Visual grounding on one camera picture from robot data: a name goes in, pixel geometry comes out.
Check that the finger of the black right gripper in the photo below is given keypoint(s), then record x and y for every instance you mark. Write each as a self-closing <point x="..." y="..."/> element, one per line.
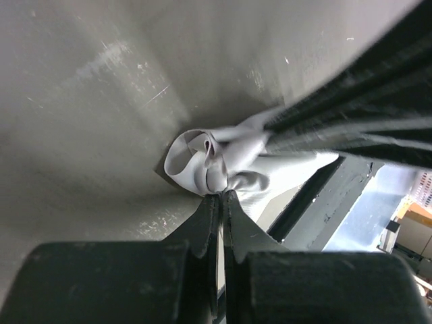
<point x="404" y="49"/>
<point x="392" y="123"/>

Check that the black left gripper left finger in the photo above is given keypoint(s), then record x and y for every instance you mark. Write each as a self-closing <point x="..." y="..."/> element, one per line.
<point x="169" y="281"/>

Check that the light grey underwear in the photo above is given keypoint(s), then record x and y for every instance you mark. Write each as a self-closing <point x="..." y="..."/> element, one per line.
<point x="213" y="161"/>

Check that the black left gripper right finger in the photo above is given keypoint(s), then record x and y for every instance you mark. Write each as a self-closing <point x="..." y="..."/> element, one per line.
<point x="267" y="283"/>

